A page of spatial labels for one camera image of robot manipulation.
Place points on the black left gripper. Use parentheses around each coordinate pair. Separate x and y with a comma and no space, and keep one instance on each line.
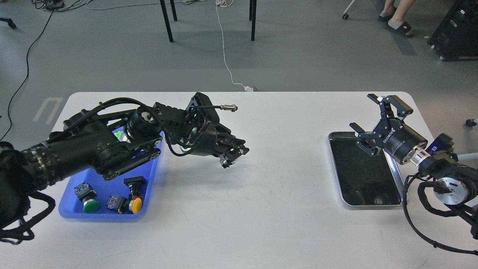
(213,141)

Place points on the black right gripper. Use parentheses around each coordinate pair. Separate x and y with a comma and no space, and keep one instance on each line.
(390,133)

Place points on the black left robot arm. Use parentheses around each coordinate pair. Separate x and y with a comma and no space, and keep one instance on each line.
(112,138)

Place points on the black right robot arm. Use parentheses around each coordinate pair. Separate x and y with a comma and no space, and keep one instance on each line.
(445,184)

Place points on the silver metal tray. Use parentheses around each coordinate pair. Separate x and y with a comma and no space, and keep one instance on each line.
(365,182)

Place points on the black push button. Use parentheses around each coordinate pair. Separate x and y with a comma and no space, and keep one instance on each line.
(134,184)

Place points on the yellow push button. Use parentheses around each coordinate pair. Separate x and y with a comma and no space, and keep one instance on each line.
(120,204)

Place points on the person's feet in slippers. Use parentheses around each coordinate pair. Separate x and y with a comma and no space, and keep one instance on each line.
(394,16)

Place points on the black equipment case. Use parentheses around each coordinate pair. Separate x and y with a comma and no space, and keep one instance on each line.
(456,38)

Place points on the white chair base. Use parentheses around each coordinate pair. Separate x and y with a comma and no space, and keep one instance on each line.
(346,14)

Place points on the blue plastic tray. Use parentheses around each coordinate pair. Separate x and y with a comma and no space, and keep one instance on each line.
(70,207)

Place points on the green push button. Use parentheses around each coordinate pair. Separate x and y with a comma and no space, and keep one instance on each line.
(86,195)

